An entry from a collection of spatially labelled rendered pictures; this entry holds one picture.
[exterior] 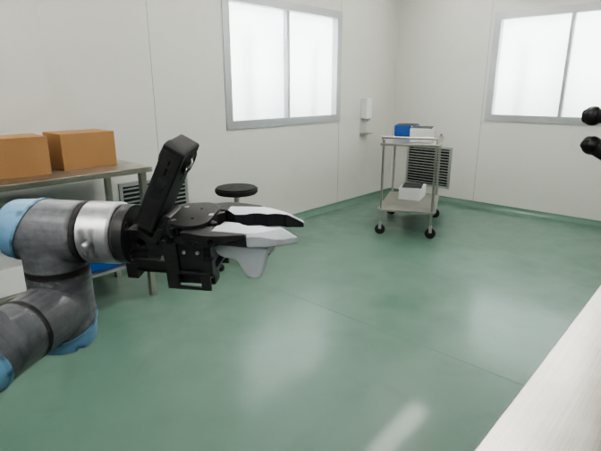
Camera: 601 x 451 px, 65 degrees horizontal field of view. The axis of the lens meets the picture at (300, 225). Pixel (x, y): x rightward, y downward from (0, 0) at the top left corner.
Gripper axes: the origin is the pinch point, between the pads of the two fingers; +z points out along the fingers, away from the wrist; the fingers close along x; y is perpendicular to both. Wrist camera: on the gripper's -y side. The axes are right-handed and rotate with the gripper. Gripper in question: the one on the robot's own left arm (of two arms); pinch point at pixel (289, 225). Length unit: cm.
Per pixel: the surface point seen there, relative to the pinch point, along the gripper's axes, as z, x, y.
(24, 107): -216, -231, 30
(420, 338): 40, -182, 150
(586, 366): 49, -27, 37
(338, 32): -36, -508, -3
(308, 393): -17, -123, 142
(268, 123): -95, -407, 75
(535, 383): 38, -20, 37
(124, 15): -174, -303, -24
